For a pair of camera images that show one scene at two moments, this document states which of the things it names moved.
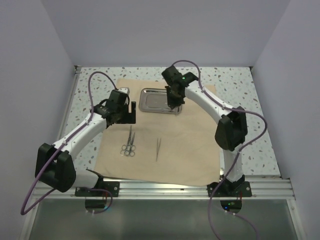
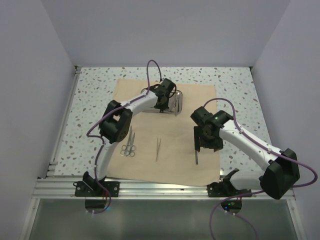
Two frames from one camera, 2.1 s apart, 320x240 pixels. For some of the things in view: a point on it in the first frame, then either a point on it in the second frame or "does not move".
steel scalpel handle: x=177 y=110 -> x=196 y=157
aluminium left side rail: x=61 y=134 does not move
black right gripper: x=172 y=103 -> x=199 y=142
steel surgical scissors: x=132 y=152 does not move
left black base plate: x=113 y=187 does not move
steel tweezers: x=158 y=148 does not move
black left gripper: x=127 y=118 -> x=166 y=105
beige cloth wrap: x=161 y=149 does not move
